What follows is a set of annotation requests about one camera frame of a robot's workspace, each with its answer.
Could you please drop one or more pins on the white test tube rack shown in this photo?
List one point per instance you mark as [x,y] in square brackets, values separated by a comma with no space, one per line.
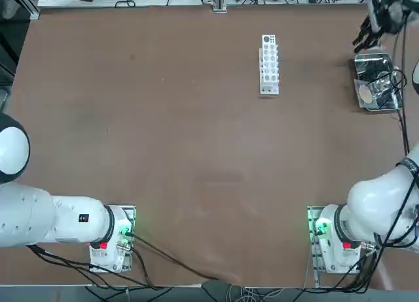
[270,89]

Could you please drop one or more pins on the stainless steel tray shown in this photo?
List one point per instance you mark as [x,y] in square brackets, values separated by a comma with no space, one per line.
[370,61]

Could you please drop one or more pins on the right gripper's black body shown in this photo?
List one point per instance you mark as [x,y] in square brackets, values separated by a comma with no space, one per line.
[383,13]

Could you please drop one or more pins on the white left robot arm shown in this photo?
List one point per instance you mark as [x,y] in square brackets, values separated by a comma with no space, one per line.
[26,217]

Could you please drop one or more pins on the aluminium profile post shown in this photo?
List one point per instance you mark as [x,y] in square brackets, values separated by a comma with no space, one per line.
[220,0]

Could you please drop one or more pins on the aluminium corner rail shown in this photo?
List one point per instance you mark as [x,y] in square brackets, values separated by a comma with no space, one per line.
[34,13]

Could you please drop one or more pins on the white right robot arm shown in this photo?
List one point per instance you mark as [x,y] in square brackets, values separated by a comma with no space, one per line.
[370,200]

